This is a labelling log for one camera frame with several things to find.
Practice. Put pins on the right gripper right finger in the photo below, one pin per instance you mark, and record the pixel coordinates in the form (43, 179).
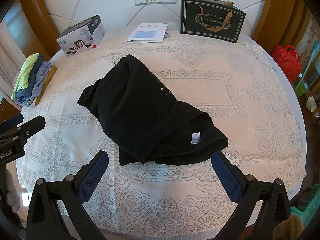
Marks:
(246, 191)

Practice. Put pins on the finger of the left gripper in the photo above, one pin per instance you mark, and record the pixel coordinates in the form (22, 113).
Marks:
(26, 130)
(7, 125)

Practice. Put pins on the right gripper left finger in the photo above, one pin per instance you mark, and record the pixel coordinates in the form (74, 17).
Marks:
(44, 217)

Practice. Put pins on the black garment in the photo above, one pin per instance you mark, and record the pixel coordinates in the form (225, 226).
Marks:
(140, 114)

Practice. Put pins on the stack of folded clothes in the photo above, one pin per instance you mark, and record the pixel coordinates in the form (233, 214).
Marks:
(32, 80)

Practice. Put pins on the green bag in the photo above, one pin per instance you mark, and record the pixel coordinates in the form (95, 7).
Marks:
(308, 206)

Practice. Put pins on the tea set cardboard box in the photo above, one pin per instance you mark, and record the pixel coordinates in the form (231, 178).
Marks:
(83, 36)

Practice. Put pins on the white lace tablecloth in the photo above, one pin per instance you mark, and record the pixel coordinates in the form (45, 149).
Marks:
(233, 82)

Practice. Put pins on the red plastic basket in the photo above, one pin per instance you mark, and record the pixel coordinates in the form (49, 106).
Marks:
(288, 60)

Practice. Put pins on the white paper booklet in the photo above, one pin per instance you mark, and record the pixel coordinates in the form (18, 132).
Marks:
(148, 33)

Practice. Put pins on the black gift bag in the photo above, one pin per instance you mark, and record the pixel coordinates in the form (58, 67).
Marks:
(211, 18)

